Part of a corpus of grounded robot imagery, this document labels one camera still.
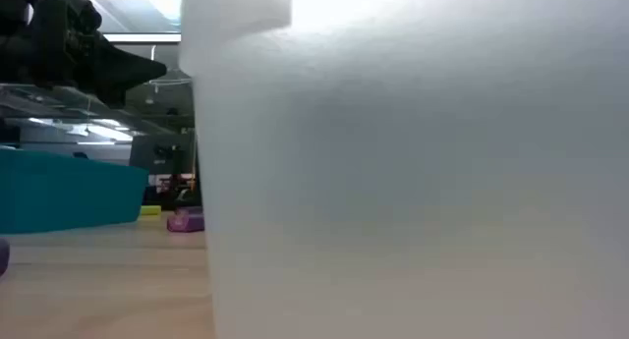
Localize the black box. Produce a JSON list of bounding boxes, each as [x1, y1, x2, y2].
[[0, 118, 21, 146]]

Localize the magenta purple block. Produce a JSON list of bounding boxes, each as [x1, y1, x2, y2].
[[166, 205, 205, 234]]

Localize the teal plastic bin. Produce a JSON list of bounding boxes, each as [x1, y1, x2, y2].
[[0, 147, 150, 235]]

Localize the dark purple block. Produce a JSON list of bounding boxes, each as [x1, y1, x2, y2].
[[0, 238, 11, 277]]

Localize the long ceiling light strip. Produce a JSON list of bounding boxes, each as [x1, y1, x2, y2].
[[102, 32, 182, 44]]

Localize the large white translucent plastic bin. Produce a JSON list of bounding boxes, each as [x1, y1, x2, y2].
[[177, 0, 629, 339]]

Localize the bright fluorescent ceiling lights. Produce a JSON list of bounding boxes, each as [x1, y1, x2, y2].
[[27, 116, 135, 144]]

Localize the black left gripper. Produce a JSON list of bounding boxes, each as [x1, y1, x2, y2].
[[0, 0, 169, 110]]

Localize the grey cabinet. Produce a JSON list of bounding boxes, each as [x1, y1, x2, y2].
[[129, 134, 197, 176]]

